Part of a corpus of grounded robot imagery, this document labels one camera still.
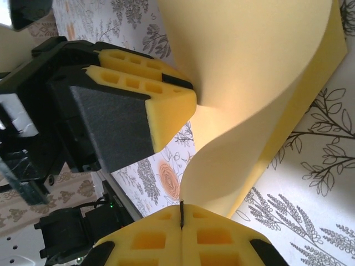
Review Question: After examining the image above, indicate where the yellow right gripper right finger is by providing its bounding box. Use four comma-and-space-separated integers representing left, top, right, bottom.
181, 203, 291, 266

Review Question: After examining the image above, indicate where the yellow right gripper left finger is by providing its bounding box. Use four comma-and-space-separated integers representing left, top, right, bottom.
80, 204, 183, 266

